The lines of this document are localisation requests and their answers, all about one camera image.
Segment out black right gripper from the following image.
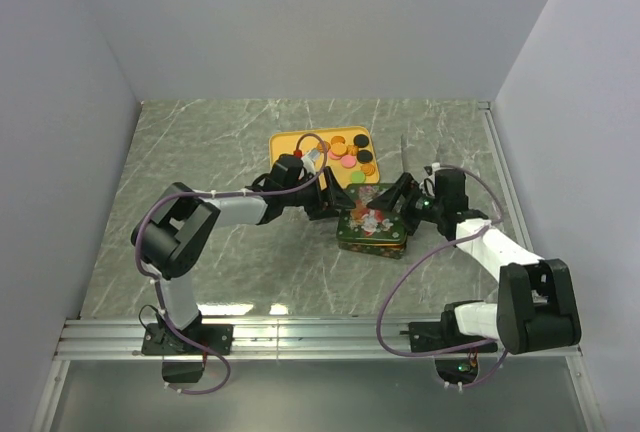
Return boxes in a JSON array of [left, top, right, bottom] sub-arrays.
[[368, 173, 445, 237]]

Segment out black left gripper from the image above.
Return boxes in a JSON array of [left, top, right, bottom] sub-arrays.
[[283, 167, 356, 221]]

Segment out gold tin lid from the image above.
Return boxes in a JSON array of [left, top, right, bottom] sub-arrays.
[[336, 183, 408, 247]]

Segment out green christmas cookie tin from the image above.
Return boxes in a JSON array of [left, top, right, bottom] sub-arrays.
[[336, 230, 407, 260]]

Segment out metal tongs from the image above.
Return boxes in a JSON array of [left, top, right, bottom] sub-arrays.
[[400, 134, 443, 176]]

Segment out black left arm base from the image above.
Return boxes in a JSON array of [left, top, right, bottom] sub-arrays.
[[141, 323, 234, 356]]

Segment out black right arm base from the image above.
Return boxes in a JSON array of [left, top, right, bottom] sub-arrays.
[[404, 320, 483, 353]]

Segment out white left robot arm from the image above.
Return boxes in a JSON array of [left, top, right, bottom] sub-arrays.
[[131, 154, 355, 354]]

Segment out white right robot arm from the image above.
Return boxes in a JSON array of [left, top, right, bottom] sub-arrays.
[[367, 163, 582, 357]]

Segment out green sandwich cookie right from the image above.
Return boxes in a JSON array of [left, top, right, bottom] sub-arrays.
[[350, 170, 366, 183]]

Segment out swirl butter cookie right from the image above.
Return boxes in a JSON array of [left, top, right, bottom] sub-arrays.
[[361, 163, 376, 176]]

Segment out yellow plastic tray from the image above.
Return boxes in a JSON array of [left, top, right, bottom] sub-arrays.
[[269, 126, 380, 186]]

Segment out round biscuit cookie top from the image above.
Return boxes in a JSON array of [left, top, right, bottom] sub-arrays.
[[330, 142, 347, 157]]

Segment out black sandwich cookie lower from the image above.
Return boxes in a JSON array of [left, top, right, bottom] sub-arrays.
[[356, 149, 373, 164]]

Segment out black sandwich cookie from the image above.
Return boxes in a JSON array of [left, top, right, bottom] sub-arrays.
[[353, 134, 370, 148], [356, 149, 373, 164]]

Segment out black sandwich cookie upper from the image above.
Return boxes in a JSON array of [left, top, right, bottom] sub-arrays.
[[353, 134, 370, 148]]

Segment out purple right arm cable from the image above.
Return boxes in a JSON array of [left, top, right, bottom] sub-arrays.
[[375, 164, 511, 391]]

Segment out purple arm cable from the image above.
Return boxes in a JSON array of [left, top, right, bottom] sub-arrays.
[[135, 132, 330, 397], [375, 164, 511, 391]]

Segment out aluminium mounting rail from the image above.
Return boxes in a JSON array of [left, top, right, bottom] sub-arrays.
[[54, 314, 584, 361]]

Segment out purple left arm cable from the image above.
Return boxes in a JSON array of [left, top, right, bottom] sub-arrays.
[[135, 132, 330, 397]]

